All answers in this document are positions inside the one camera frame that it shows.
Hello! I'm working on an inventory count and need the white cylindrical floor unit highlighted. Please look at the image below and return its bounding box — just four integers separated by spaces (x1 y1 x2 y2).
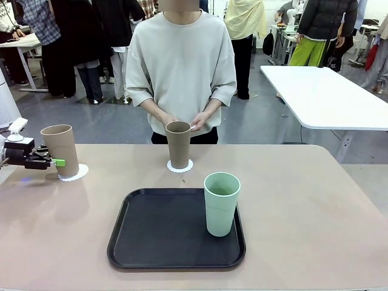
0 70 22 130

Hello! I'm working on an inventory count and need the seated background person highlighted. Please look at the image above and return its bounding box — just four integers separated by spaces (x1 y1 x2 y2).
274 1 293 25

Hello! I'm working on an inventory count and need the person in beige sweater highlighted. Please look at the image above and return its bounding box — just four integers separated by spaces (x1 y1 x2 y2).
125 0 238 145

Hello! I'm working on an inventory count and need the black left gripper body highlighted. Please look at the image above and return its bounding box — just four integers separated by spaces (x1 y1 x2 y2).
3 138 36 170

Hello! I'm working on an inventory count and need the grey background desk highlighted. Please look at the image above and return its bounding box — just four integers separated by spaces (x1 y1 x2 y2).
270 23 299 65

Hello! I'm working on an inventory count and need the person's right forearm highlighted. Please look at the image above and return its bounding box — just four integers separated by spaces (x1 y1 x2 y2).
141 99 167 118

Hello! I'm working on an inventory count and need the bystander in yellow jacket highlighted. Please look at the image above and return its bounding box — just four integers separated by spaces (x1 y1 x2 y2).
224 0 268 100

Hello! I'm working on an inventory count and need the white background desk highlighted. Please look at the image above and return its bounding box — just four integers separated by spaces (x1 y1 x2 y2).
0 33 49 92

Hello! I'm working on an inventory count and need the black plastic serving tray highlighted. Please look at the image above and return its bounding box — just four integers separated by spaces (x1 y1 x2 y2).
106 187 247 272

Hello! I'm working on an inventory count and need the bystander in black jacket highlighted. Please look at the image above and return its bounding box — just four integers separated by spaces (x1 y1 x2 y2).
90 0 147 104

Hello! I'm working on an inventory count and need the bystander in long black coat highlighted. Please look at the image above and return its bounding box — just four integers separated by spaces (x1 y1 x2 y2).
42 0 115 105

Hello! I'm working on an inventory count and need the red bag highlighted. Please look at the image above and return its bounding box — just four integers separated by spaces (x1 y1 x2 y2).
364 42 380 72

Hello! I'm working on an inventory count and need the person's right hand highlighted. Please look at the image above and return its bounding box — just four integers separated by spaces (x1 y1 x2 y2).
159 112 181 126

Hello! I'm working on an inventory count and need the tall brown cup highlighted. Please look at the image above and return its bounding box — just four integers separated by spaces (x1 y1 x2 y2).
164 120 192 170
39 124 81 179

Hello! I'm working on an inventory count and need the tall mint green cup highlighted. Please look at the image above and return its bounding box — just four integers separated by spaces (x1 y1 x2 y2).
203 171 242 237

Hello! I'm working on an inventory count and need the bystander in grey trousers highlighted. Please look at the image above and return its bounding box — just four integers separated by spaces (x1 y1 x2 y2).
359 0 388 93

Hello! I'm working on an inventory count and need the black backpack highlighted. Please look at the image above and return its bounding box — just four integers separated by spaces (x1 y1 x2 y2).
262 29 275 56

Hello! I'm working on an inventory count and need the bystander in plaid shirt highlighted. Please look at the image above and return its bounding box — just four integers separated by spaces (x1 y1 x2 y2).
16 0 61 92

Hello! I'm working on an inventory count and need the bystander in patterned sweater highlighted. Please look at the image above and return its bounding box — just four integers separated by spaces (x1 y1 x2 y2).
0 0 31 87

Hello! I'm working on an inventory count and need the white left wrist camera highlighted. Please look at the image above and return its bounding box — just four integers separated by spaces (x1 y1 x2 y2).
6 118 29 142

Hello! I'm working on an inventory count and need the thin black pole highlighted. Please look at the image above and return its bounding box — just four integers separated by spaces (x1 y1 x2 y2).
318 35 332 69

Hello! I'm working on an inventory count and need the white table top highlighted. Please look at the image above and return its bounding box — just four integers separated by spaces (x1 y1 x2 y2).
259 64 388 132

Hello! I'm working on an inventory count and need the person's left forearm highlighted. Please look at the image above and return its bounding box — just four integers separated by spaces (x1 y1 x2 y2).
202 97 223 118

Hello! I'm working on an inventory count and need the person's left hand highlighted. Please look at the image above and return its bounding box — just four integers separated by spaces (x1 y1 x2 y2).
190 112 211 132

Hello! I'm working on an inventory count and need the bystander in lime green trousers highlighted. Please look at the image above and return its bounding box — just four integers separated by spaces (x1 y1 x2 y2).
287 0 360 72

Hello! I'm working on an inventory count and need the white table leg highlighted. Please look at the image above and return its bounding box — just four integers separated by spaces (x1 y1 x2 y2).
332 129 355 164

